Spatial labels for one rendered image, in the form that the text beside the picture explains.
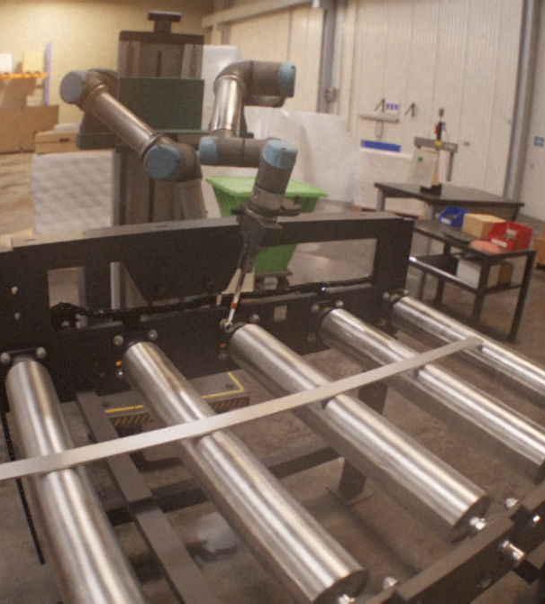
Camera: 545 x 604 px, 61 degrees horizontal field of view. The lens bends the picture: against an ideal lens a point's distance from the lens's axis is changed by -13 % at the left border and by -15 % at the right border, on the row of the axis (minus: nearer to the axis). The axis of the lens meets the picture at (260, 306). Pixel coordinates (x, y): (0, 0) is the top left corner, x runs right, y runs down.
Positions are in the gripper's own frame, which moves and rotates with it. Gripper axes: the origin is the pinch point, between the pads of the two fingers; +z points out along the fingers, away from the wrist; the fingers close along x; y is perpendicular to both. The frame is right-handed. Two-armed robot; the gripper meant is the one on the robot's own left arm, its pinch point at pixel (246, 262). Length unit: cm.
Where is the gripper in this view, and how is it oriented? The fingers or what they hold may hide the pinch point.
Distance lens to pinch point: 128.0
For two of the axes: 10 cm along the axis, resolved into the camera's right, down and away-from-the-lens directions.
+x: 4.5, 5.8, -6.8
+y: -8.5, 0.5, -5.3
